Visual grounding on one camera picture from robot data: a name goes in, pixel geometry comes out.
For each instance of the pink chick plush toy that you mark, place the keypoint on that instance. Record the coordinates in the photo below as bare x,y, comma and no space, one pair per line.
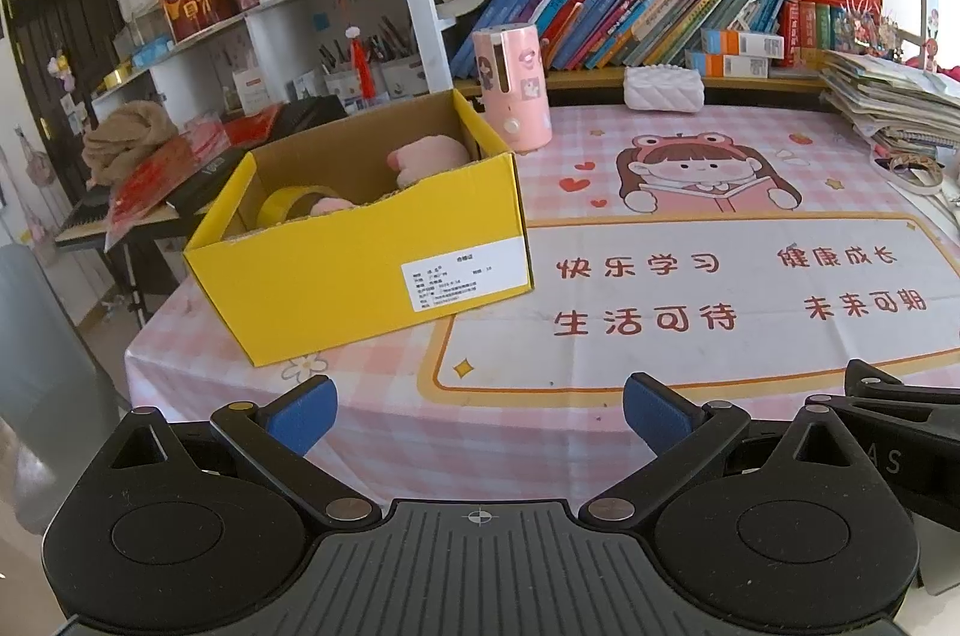
330,207

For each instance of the pink printed tablecloth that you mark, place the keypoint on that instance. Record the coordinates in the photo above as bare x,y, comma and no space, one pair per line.
675,201

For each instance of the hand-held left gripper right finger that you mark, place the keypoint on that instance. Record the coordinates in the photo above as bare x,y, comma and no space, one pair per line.
660,415

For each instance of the grey chair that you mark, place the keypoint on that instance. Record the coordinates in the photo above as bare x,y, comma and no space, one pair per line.
45,381

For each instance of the red plastic bags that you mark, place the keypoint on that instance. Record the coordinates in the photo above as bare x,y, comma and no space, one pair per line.
150,186

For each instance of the pink pig plush toy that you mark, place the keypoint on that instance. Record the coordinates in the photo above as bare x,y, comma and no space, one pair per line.
435,160

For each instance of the white card box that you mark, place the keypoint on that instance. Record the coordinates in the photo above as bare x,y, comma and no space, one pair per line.
251,90

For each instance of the pen holders with pens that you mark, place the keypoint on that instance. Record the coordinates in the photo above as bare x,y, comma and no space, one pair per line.
390,77

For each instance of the long row of books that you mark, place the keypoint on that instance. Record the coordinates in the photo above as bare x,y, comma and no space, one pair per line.
637,13

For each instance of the pink cylindrical container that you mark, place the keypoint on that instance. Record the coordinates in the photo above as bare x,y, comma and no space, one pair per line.
514,81

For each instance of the red white figure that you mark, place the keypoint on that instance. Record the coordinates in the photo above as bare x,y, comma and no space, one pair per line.
361,66

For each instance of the orange white box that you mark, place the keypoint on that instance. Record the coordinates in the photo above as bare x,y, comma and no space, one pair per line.
727,66
742,43

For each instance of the yellow tape roll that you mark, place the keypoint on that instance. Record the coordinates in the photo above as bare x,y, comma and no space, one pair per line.
289,202

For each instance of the yellow cardboard box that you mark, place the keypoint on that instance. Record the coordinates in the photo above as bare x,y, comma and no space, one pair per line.
337,298

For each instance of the brown cloth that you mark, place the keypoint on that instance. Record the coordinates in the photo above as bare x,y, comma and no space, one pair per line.
127,145

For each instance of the stack of papers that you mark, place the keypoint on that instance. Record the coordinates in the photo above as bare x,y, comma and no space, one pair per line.
892,96

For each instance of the pink door charm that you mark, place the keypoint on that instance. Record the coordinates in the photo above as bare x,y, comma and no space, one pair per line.
61,70

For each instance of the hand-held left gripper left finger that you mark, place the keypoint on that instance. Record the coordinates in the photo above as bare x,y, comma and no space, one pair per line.
300,415

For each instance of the white quilted pouch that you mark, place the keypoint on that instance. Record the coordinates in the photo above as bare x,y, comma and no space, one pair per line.
664,92

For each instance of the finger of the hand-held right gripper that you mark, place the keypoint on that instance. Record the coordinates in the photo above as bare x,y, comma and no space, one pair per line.
900,412
900,390

